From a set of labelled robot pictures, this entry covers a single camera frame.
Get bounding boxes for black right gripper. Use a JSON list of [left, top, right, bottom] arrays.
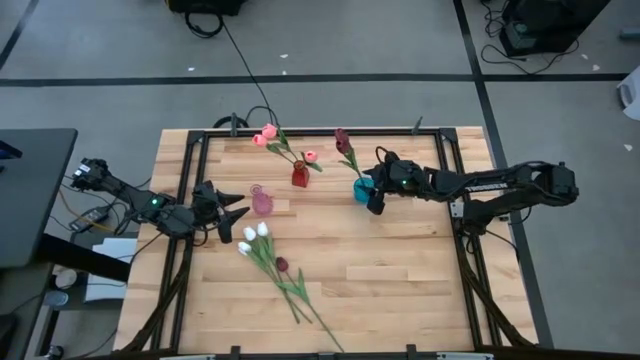
[[362, 154, 402, 217]]

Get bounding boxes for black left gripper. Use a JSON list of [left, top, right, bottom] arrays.
[[191, 179, 252, 245]]

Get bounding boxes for teal glass vase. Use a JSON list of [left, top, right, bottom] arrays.
[[352, 176, 376, 205]]

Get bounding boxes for dark red artificial tulip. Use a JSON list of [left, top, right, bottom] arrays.
[[335, 140, 364, 181], [275, 256, 346, 354], [333, 127, 364, 181]]

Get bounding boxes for red glass vase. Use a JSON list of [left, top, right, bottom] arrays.
[[291, 159, 311, 190]]

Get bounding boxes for pink glass vase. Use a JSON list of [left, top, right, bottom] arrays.
[[249, 183, 275, 217]]

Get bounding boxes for white paper sheet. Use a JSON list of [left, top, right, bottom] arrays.
[[92, 237, 139, 261]]

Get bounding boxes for black power adapter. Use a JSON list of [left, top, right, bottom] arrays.
[[68, 204, 112, 233]]

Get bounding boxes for white flat box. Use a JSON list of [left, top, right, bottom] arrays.
[[83, 272, 129, 304]]

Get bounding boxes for black desk leg beam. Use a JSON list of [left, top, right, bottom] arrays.
[[37, 233, 132, 284]]

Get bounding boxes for white round object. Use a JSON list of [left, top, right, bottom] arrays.
[[53, 268, 79, 290]]

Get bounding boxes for black desk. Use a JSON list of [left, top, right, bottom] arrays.
[[0, 128, 79, 271]]

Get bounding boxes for black equipment case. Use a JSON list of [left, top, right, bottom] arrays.
[[166, 0, 247, 16]]

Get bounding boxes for dark device on desk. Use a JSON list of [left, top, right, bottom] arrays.
[[0, 140, 24, 161]]

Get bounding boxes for black computer tower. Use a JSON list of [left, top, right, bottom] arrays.
[[498, 0, 612, 58]]

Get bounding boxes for white plastic container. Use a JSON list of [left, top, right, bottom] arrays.
[[617, 64, 640, 121]]

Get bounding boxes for black aluminium table frame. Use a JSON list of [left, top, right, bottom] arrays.
[[149, 115, 504, 360]]

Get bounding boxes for coiled black cable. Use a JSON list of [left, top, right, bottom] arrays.
[[213, 114, 250, 130]]

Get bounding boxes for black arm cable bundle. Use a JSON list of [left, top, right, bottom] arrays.
[[122, 238, 196, 352], [452, 234, 534, 349]]

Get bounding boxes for long black floor cable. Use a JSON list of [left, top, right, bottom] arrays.
[[219, 19, 281, 129]]

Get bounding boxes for yellow cable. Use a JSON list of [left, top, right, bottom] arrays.
[[57, 187, 119, 234]]

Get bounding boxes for black cable loop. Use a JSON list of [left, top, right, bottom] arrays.
[[183, 12, 225, 40]]

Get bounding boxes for tangled black cables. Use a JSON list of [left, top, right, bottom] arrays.
[[479, 0, 581, 75]]

